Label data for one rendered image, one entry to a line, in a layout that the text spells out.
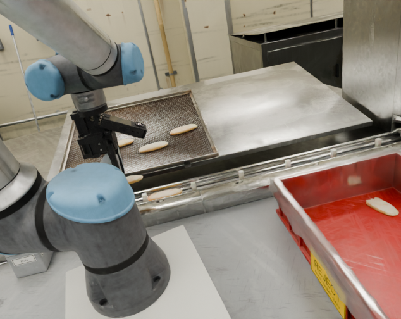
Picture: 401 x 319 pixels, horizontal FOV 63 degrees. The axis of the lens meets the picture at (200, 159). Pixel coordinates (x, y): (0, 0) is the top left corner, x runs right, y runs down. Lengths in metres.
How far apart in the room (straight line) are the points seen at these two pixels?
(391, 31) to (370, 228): 0.56
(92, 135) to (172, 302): 0.45
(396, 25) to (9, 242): 1.02
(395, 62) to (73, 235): 0.93
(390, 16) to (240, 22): 3.68
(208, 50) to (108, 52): 3.74
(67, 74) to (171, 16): 3.88
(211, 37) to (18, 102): 2.60
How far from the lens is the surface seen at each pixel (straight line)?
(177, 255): 0.67
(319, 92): 1.36
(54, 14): 0.50
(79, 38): 0.54
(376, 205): 0.87
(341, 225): 0.81
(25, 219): 0.57
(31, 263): 0.88
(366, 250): 0.76
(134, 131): 0.84
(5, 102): 4.97
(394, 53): 1.10
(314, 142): 1.20
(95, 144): 0.85
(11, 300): 0.87
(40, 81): 0.70
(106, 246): 0.53
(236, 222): 0.83
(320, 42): 2.80
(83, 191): 0.50
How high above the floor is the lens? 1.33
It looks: 26 degrees down
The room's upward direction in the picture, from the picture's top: 11 degrees counter-clockwise
